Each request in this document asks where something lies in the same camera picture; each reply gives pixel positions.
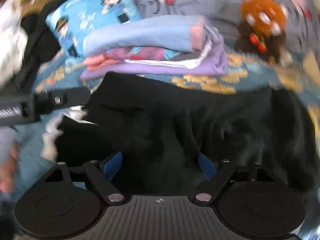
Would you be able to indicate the coral pink folded garment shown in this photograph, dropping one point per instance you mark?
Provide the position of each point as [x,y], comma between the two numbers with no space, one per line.
[97,62]

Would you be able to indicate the blue quilted floral blanket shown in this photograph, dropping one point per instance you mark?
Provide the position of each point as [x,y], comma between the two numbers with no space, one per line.
[212,82]

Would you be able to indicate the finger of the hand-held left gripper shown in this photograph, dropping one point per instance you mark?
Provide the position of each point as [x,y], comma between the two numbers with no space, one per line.
[65,98]

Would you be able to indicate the white cloth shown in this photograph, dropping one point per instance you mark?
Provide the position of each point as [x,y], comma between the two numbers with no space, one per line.
[11,30]

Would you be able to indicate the white folded garment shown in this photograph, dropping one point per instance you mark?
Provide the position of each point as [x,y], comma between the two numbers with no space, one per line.
[202,55]

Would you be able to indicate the purple folded garment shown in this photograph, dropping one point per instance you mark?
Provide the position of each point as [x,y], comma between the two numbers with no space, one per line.
[162,68]

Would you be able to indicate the person's left hand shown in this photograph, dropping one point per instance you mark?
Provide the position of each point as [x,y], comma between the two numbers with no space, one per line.
[8,170]

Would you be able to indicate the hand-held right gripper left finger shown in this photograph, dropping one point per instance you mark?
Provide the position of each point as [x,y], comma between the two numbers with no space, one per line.
[112,166]

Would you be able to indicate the black jacket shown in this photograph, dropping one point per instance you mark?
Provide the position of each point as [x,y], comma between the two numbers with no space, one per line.
[42,42]

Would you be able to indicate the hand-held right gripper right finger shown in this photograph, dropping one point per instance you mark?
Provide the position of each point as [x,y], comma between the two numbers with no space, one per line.
[207,166]

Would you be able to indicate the red panda plush toy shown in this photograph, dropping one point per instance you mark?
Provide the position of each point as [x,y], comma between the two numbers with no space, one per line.
[262,22]

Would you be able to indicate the stack of folded clothes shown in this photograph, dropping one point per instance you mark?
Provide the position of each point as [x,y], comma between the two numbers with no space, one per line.
[137,35]

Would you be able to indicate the blue cartoon pillow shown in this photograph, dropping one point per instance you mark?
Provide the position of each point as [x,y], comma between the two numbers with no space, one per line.
[85,12]

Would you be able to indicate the black white-trimmed cardigan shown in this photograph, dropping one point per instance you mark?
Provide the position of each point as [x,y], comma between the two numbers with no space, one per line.
[162,120]

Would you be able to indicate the printed folded garment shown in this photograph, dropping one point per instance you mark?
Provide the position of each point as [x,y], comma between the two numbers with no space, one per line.
[145,53]

